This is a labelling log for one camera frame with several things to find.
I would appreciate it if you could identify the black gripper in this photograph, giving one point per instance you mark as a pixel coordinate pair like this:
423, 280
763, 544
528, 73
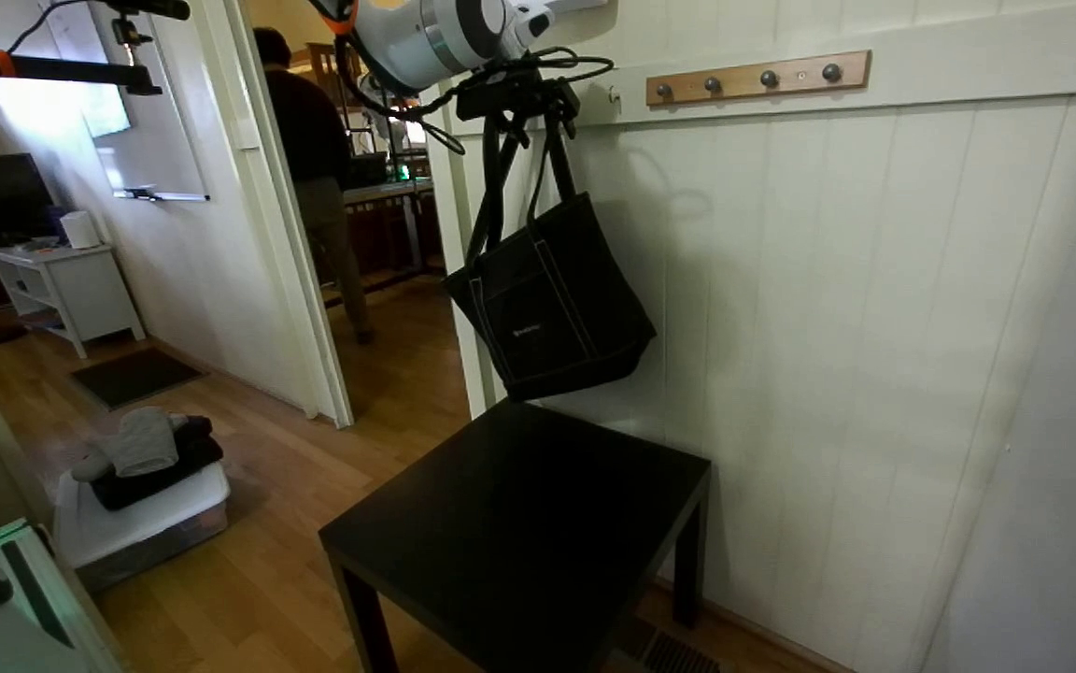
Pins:
512, 89

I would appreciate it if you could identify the small white box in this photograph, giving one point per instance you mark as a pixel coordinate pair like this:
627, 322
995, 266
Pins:
80, 229

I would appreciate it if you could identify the black tote bag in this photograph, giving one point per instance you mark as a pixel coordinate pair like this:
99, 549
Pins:
550, 311

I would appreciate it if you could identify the black mounting bar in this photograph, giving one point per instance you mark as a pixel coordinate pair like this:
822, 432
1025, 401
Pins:
40, 68

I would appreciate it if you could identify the white storage box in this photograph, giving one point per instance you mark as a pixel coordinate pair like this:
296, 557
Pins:
141, 526

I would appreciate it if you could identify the black square side table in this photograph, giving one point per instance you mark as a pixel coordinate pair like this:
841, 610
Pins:
512, 526

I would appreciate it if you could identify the white board on wall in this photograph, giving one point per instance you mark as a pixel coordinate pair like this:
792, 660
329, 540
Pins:
141, 169

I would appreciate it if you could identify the person in dark shirt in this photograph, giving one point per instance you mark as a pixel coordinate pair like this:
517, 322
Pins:
302, 137

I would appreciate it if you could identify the black folded cloth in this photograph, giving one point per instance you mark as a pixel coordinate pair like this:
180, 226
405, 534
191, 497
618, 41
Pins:
170, 472

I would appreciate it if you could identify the dark doormat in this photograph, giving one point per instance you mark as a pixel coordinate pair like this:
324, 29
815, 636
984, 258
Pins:
134, 375

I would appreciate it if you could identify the grey folded cloth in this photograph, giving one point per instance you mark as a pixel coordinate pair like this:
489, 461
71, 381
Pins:
141, 441

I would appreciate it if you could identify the wooden peg rack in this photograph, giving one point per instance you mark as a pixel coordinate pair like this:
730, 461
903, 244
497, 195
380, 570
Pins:
739, 79

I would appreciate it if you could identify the small white cabinet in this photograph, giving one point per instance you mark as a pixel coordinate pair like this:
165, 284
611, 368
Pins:
76, 284

